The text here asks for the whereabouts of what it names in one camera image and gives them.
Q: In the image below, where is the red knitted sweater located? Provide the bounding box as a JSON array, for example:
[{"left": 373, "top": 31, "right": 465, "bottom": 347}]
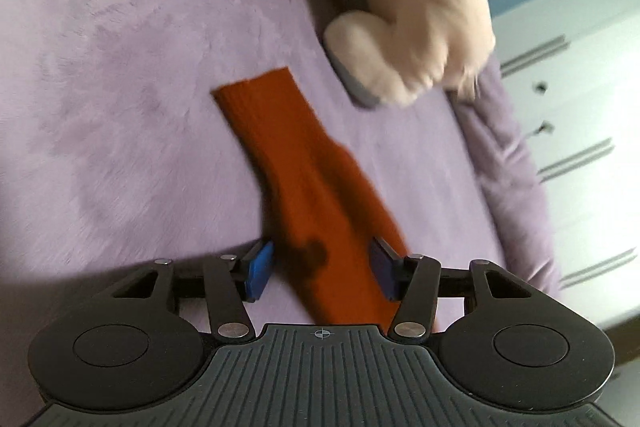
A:
[{"left": 212, "top": 67, "right": 442, "bottom": 334}]

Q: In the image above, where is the cream plush toy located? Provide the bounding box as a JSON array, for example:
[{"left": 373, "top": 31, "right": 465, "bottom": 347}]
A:
[{"left": 280, "top": 0, "right": 497, "bottom": 108}]

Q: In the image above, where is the white wardrobe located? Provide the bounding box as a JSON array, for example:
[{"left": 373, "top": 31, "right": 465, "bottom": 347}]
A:
[{"left": 487, "top": 0, "right": 640, "bottom": 333}]

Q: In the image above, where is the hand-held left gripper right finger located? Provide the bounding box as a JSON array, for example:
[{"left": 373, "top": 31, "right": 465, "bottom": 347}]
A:
[{"left": 369, "top": 238, "right": 532, "bottom": 344}]

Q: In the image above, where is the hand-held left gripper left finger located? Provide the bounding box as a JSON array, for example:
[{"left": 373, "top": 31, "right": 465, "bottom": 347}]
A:
[{"left": 111, "top": 240, "right": 275, "bottom": 341}]

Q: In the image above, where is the purple fleece blanket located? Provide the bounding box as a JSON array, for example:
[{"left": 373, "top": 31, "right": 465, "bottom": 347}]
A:
[{"left": 0, "top": 0, "right": 564, "bottom": 413}]

